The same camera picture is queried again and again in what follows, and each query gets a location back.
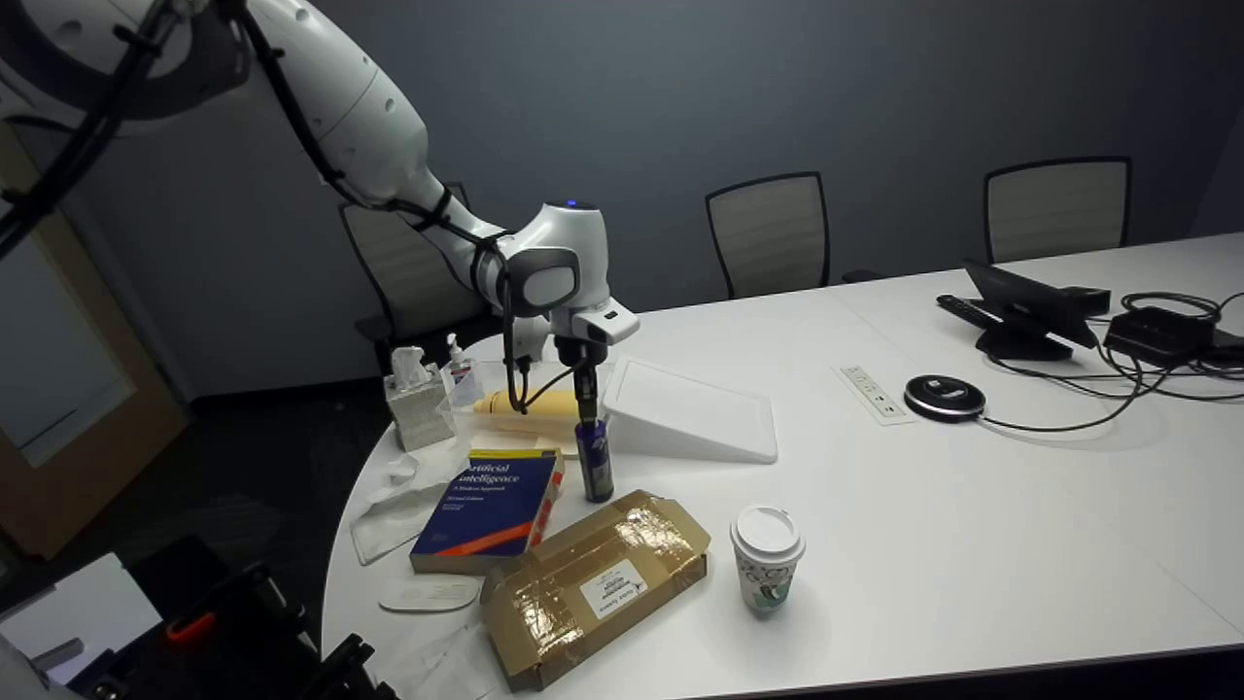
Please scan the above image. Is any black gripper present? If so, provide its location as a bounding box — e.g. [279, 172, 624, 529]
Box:
[553, 327, 619, 428]

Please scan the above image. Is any blue book orange stripe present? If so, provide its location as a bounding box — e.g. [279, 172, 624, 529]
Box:
[406, 447, 568, 578]

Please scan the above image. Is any open brown cardboard box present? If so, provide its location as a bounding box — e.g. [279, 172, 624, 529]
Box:
[479, 486, 715, 696]

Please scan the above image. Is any mesh back office chair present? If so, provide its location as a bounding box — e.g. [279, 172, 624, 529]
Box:
[705, 167, 834, 305]
[336, 198, 502, 372]
[978, 152, 1133, 270]

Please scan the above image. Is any lidded paper coffee cup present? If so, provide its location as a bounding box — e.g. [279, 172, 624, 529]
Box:
[728, 502, 808, 621]

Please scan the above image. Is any white flat remote strip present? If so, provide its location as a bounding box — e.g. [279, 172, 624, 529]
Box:
[834, 362, 911, 428]

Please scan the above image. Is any round black speaker puck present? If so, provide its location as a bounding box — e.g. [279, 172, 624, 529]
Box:
[903, 371, 990, 425]

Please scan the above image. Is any black robot mounting stand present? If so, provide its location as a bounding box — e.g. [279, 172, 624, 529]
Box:
[75, 529, 399, 700]

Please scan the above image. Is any black conference phone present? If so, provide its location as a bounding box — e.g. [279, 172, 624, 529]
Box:
[934, 261, 1117, 364]

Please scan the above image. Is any wooden door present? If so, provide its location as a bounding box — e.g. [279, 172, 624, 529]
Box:
[0, 130, 191, 563]

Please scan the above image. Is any white paper sheet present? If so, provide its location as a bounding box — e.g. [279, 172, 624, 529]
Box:
[0, 550, 165, 692]

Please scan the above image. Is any black rectangular device box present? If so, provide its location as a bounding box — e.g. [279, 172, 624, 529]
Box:
[1105, 289, 1244, 371]

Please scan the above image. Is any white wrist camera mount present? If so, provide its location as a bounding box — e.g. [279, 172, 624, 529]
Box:
[570, 296, 641, 351]

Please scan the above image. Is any black clamp orange handle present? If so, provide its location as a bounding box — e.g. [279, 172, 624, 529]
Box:
[150, 600, 264, 657]

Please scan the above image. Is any black table cable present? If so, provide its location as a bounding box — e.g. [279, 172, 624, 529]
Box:
[977, 289, 1244, 438]

